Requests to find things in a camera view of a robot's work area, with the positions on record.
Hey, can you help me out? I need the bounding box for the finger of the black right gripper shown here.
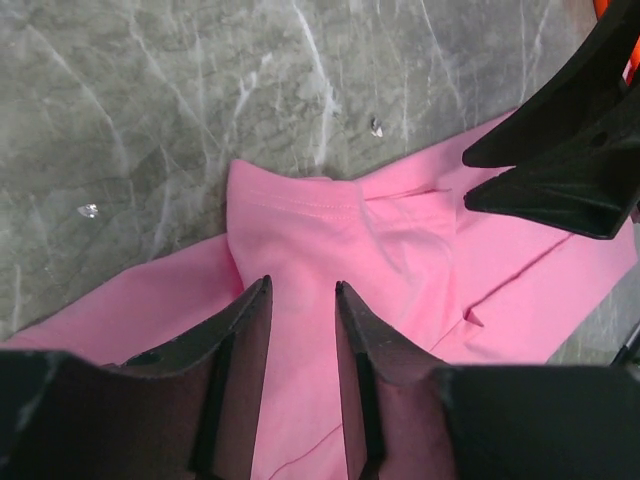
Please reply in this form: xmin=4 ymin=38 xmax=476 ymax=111
xmin=464 ymin=166 xmax=639 ymax=240
xmin=462 ymin=0 xmax=639 ymax=168

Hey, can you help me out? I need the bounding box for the pink t shirt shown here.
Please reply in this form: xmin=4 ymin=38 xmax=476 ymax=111
xmin=5 ymin=129 xmax=638 ymax=479

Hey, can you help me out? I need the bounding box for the folded orange t shirt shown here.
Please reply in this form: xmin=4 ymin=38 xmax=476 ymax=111
xmin=593 ymin=0 xmax=640 ymax=85

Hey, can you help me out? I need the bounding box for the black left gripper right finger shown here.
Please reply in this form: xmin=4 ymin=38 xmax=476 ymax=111
xmin=335 ymin=282 xmax=639 ymax=479

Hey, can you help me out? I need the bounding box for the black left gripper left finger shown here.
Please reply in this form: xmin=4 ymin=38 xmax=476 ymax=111
xmin=1 ymin=277 xmax=272 ymax=479

